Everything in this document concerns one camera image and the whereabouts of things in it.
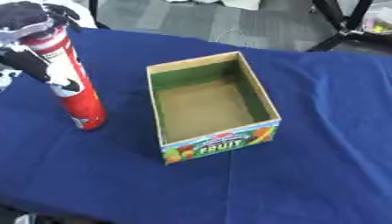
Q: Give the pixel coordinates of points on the red bottle with white label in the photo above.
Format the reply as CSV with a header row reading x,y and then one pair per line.
x,y
76,87

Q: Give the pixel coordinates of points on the clear plastic bag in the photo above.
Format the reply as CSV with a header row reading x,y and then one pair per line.
x,y
378,21

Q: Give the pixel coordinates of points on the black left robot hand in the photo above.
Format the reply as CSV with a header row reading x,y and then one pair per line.
x,y
26,62

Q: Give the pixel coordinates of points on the black tripod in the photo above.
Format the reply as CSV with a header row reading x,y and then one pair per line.
x,y
343,26

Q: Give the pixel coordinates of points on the cardboard box with green inside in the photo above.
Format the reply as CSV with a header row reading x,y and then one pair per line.
x,y
209,110

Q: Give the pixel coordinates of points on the black chair leg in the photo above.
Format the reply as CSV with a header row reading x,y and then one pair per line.
x,y
95,13

